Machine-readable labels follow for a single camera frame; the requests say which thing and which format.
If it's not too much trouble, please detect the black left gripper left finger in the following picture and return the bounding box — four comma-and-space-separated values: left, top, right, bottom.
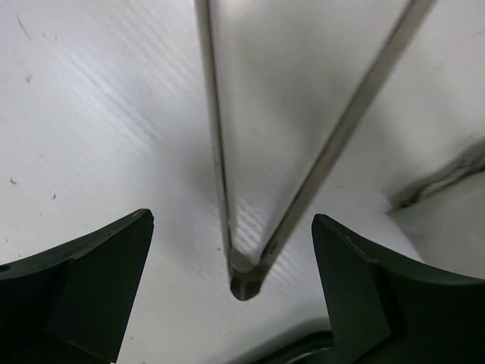
1, 209, 154, 363

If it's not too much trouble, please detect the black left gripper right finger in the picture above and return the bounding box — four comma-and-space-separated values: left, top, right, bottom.
311, 215, 484, 363

